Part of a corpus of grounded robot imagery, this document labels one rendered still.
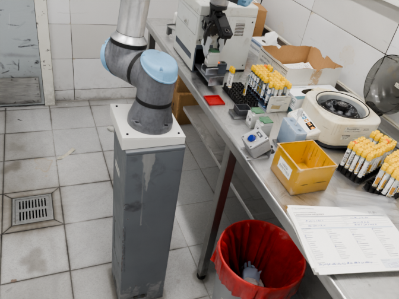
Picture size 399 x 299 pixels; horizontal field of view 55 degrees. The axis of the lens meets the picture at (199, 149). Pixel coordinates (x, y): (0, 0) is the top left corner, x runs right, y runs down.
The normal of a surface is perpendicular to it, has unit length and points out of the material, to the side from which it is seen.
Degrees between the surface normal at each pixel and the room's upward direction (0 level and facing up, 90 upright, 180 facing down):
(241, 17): 90
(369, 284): 0
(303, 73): 94
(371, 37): 90
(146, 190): 90
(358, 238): 0
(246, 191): 0
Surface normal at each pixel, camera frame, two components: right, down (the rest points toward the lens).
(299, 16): -0.93, 0.10
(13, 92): 0.36, 0.60
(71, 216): 0.15, -0.80
